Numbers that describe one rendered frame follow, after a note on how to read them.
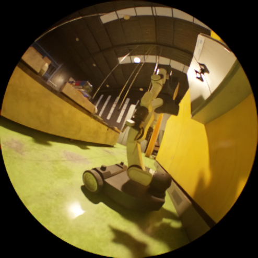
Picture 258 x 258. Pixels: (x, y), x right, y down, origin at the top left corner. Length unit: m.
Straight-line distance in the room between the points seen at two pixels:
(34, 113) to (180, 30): 9.58
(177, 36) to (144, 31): 3.03
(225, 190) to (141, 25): 9.77
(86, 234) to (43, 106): 1.44
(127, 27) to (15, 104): 9.44
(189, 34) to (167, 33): 2.03
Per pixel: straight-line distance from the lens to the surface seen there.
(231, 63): 0.56
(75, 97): 1.62
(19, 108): 1.44
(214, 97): 0.60
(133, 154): 0.65
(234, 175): 0.60
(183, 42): 9.17
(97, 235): 0.53
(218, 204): 0.64
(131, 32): 9.68
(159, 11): 9.57
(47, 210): 0.57
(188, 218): 0.79
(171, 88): 0.85
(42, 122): 1.46
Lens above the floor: 0.51
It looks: 9 degrees up
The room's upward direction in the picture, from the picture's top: 21 degrees clockwise
